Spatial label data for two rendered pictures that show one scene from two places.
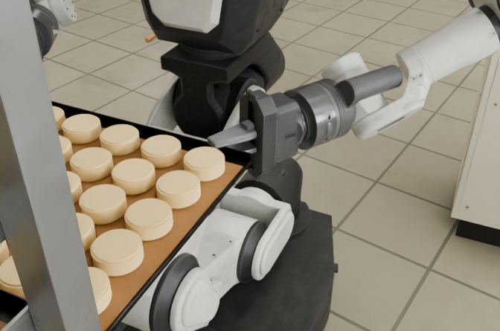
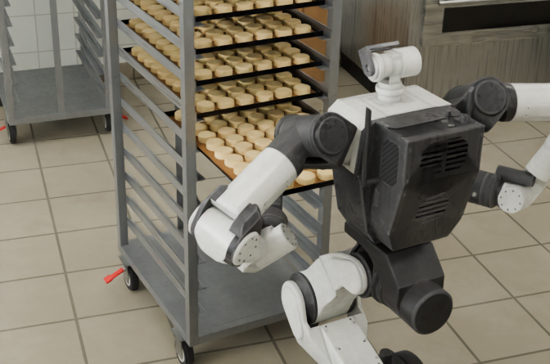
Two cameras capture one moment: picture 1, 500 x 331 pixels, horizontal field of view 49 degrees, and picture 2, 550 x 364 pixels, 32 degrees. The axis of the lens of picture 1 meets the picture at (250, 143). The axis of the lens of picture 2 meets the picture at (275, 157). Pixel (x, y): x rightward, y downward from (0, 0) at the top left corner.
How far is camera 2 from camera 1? 2.58 m
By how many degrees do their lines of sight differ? 102
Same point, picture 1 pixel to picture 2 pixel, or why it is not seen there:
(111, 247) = (233, 156)
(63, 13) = (498, 197)
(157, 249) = (229, 170)
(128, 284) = (220, 163)
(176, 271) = (299, 277)
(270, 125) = not seen: hidden behind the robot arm
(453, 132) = not seen: outside the picture
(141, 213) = (243, 164)
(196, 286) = (289, 289)
